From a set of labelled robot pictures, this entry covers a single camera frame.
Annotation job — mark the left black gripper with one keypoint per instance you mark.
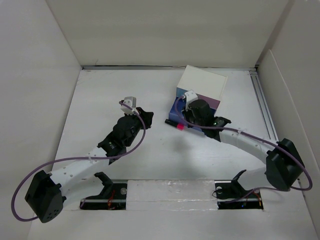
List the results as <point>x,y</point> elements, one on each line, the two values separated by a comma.
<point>147,116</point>

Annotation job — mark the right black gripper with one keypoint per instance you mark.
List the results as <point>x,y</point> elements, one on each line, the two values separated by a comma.
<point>187,113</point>

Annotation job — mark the pink drawer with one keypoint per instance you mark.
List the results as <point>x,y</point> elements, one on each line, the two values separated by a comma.
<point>213,103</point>

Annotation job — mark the pink cap black marker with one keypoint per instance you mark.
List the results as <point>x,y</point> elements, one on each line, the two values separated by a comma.
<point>176,125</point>

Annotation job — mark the light blue drawer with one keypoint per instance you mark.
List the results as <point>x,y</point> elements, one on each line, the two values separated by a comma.
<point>180,92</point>

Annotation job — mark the white drawer organizer cabinet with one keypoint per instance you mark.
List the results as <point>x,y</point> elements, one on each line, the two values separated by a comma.
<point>203,82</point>

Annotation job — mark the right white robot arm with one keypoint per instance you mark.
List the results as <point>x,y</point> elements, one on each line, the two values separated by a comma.
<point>281,160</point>

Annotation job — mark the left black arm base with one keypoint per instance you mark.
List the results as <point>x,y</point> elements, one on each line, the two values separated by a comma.
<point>112,197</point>

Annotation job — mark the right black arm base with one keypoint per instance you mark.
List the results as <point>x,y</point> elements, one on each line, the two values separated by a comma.
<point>231,195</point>

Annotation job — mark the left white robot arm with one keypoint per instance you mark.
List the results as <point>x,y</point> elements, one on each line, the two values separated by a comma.
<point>48,193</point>

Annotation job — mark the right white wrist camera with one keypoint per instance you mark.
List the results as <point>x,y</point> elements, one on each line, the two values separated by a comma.
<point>189,97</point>

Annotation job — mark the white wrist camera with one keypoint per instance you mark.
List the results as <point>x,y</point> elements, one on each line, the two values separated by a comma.
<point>189,97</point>
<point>128,105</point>

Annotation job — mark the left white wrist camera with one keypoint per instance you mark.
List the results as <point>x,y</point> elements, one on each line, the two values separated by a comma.
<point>128,105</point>

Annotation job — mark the metal rail right edge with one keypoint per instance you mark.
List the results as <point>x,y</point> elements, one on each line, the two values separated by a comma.
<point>266,114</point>

